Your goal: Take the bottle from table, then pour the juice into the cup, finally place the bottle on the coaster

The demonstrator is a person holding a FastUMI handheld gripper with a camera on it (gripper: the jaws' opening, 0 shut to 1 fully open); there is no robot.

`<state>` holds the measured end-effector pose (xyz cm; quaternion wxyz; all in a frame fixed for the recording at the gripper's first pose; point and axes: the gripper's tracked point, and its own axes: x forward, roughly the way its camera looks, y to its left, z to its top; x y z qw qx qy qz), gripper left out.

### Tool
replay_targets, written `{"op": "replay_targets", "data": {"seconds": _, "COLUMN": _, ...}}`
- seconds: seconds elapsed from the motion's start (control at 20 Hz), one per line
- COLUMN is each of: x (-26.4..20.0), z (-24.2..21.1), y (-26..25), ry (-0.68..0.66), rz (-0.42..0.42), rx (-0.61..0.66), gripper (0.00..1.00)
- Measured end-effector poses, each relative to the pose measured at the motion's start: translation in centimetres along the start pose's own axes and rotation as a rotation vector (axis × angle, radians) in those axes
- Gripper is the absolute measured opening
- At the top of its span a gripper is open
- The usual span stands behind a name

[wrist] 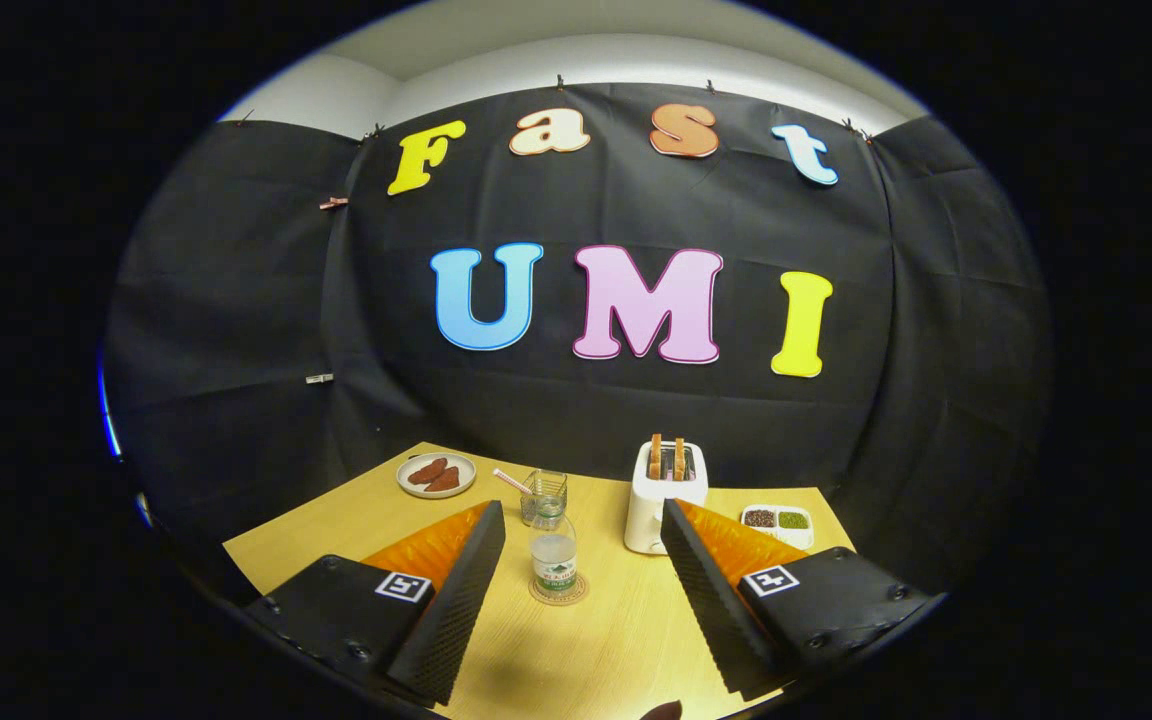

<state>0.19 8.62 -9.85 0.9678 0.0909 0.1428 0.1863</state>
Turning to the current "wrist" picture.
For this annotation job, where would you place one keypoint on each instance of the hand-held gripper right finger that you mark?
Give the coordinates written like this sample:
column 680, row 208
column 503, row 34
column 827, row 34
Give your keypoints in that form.
column 711, row 600

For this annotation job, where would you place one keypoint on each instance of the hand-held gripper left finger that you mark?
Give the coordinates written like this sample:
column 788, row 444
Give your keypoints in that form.
column 456, row 610

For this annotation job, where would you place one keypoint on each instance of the round brown coaster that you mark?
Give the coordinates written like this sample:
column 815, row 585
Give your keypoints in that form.
column 558, row 602

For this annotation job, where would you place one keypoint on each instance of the clear plastic juice bottle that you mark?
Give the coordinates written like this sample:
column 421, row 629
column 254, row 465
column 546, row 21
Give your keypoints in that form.
column 554, row 562

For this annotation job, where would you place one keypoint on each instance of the white divided bean dish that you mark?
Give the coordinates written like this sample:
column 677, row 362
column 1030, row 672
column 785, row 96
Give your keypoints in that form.
column 776, row 530

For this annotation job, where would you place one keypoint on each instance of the wooden table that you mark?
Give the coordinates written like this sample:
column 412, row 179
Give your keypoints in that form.
column 616, row 620

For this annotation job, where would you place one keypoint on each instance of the white toaster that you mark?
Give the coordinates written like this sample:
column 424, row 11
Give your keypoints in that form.
column 648, row 510

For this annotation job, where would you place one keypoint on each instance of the brown food slice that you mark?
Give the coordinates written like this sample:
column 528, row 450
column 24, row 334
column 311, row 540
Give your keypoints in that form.
column 443, row 481
column 428, row 471

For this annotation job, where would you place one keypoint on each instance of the round beige plate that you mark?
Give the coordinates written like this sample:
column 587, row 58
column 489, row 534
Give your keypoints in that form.
column 411, row 484

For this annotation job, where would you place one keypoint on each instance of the striped drinking straw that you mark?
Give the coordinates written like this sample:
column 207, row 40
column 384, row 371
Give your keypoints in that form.
column 511, row 481

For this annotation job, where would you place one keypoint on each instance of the toasted bread slice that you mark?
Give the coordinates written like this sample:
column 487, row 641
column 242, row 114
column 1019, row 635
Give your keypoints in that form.
column 655, row 457
column 679, row 458

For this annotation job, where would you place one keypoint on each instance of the ribbed clear glass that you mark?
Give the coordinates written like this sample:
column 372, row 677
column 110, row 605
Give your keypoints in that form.
column 544, row 485

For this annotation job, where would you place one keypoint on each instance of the white cloth clip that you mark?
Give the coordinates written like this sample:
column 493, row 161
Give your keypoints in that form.
column 319, row 378

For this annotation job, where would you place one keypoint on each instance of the black backdrop cloth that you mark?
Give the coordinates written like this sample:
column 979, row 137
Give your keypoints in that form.
column 236, row 350

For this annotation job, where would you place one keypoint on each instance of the pink cloth clip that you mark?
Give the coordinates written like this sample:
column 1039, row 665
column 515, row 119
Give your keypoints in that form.
column 334, row 203

